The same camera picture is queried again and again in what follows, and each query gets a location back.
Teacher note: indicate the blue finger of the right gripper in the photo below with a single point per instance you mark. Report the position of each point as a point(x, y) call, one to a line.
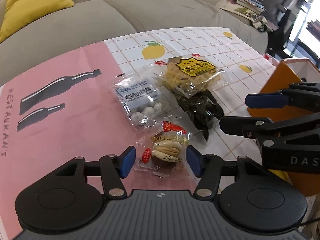
point(245, 126)
point(266, 100)

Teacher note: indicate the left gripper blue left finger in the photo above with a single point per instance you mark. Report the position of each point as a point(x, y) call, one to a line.
point(126, 161)

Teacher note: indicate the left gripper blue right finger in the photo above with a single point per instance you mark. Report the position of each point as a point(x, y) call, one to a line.
point(197, 162)

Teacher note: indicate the small date walnut pack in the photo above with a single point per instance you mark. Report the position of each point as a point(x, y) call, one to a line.
point(163, 153)

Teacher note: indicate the yellow waffle snack pack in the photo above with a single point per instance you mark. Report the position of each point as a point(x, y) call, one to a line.
point(189, 74)

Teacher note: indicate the orange cardboard box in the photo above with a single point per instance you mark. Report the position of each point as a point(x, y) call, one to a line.
point(289, 71)

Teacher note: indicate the black seaweed snack pack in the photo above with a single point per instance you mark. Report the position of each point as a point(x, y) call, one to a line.
point(202, 108)

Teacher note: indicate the white balls snack pack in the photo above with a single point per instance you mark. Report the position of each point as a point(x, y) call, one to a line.
point(142, 102)

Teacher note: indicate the stack of books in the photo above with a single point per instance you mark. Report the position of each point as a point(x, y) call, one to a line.
point(246, 11)

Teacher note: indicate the grey office chair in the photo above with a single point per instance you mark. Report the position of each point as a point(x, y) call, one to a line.
point(280, 21)

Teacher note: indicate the beige sofa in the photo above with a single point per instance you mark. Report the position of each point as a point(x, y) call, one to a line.
point(90, 21)

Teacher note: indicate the yellow cushion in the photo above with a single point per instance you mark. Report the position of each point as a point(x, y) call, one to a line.
point(19, 13)

